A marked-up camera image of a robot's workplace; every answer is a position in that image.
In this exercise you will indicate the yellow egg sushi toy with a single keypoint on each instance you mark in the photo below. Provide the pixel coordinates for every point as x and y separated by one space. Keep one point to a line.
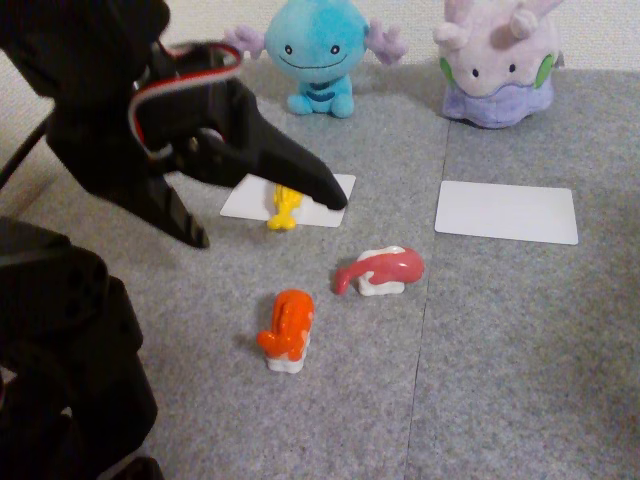
284 217

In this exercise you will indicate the blue Wooper plush toy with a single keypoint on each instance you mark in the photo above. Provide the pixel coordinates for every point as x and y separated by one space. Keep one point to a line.
315 45

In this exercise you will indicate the pink tuna sushi toy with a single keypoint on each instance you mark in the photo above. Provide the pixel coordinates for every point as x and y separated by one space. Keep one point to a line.
395 265

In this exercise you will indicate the orange shrimp sushi toy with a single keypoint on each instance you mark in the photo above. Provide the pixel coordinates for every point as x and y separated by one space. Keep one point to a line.
290 320

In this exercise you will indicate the purple Goomy plush toy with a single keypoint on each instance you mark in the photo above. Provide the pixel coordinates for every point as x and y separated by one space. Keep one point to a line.
495 65

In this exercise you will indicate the white rectangular card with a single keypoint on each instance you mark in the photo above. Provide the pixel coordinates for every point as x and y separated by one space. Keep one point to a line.
245 202
505 212

